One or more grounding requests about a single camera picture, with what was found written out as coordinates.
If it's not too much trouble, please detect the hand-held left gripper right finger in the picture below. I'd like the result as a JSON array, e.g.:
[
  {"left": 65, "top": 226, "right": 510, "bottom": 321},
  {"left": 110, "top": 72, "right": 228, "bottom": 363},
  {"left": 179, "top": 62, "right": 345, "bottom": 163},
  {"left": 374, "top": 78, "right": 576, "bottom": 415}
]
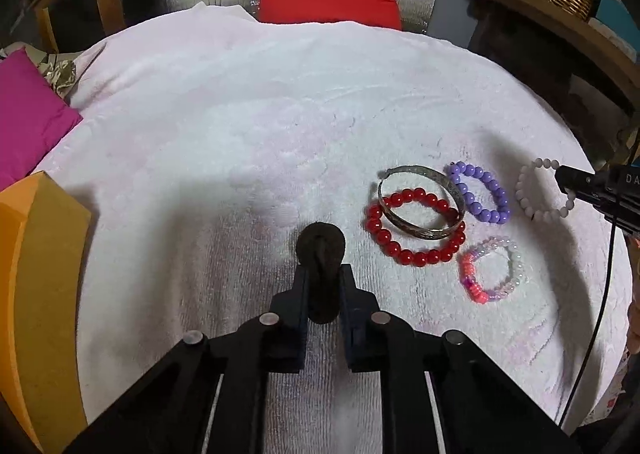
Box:
[{"left": 339, "top": 263, "right": 583, "bottom": 454}]

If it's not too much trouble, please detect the magenta cushion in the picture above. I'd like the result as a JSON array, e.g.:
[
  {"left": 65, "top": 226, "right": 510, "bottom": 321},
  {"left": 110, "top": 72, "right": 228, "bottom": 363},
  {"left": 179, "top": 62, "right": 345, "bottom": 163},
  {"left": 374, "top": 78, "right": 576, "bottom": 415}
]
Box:
[{"left": 0, "top": 48, "right": 83, "bottom": 190}]

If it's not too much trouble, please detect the white bead bracelet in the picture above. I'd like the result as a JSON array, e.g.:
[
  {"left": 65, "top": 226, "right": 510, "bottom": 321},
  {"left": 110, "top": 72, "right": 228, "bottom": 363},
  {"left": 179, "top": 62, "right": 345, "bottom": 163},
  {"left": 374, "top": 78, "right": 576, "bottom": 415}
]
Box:
[{"left": 516, "top": 157, "right": 576, "bottom": 220}]

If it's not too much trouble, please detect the purple bead bracelet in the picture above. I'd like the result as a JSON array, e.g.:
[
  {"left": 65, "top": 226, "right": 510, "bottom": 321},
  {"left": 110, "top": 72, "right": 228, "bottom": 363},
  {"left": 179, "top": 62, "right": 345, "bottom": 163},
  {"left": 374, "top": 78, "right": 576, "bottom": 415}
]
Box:
[{"left": 448, "top": 161, "right": 512, "bottom": 224}]

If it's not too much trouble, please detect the pink and clear bead bracelet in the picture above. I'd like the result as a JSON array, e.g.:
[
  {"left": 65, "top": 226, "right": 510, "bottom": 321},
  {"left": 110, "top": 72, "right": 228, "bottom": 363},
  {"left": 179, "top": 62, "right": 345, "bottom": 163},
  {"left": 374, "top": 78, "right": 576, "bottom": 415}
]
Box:
[{"left": 457, "top": 235, "right": 527, "bottom": 305}]

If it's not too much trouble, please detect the red bead bracelet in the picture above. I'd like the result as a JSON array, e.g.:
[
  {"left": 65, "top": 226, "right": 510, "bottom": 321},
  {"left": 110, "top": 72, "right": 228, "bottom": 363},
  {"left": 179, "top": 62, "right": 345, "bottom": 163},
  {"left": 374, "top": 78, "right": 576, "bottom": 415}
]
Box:
[{"left": 366, "top": 187, "right": 467, "bottom": 267}]

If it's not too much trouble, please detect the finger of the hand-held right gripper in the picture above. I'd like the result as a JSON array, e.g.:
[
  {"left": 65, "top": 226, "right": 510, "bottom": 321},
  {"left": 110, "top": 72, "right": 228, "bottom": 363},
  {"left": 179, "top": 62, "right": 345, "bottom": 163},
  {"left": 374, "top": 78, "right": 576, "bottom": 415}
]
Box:
[{"left": 555, "top": 165, "right": 603, "bottom": 202}]

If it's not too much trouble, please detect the orange cardboard box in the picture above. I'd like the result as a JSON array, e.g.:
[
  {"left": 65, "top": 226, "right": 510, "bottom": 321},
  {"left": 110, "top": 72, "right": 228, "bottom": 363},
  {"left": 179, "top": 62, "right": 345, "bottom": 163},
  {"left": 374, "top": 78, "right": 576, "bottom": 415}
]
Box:
[{"left": 0, "top": 171, "right": 93, "bottom": 454}]

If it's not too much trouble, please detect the dark wooden shelf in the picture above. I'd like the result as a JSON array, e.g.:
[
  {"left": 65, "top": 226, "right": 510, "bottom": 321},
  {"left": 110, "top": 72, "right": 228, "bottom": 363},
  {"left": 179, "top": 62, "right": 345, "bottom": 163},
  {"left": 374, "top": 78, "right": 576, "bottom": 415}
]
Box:
[{"left": 450, "top": 0, "right": 640, "bottom": 135}]

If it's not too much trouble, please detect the teal box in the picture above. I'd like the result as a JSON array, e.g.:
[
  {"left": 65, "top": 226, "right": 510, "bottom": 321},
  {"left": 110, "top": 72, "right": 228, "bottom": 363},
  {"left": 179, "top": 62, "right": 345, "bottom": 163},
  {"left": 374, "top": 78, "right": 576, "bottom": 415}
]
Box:
[{"left": 590, "top": 0, "right": 640, "bottom": 60}]

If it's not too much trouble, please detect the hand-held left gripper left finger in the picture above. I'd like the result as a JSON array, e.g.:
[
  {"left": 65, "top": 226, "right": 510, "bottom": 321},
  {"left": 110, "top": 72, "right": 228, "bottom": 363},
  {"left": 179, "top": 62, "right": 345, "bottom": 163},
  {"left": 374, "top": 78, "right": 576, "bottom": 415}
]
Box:
[{"left": 62, "top": 264, "right": 310, "bottom": 454}]

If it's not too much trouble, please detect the black hair tie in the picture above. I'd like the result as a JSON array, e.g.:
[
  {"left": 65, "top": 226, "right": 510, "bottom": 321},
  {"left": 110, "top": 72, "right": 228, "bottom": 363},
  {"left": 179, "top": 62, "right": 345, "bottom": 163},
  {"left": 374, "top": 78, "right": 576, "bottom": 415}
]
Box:
[{"left": 295, "top": 221, "right": 347, "bottom": 325}]

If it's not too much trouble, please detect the black cable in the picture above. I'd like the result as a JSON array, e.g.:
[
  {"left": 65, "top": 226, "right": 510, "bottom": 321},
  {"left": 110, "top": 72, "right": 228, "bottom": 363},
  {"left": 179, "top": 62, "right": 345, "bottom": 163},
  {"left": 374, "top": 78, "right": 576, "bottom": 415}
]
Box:
[{"left": 557, "top": 219, "right": 618, "bottom": 430}]

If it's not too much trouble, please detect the patterned cloth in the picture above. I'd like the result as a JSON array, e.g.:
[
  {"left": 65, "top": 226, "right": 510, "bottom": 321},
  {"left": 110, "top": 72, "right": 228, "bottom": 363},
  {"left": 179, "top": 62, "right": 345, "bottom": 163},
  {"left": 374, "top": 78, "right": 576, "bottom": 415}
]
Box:
[{"left": 35, "top": 49, "right": 80, "bottom": 99}]

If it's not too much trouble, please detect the silver metal bangle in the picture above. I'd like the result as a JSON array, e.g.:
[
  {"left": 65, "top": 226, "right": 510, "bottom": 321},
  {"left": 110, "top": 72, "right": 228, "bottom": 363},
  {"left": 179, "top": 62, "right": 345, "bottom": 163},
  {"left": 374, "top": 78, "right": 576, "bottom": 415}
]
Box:
[{"left": 377, "top": 165, "right": 467, "bottom": 241}]

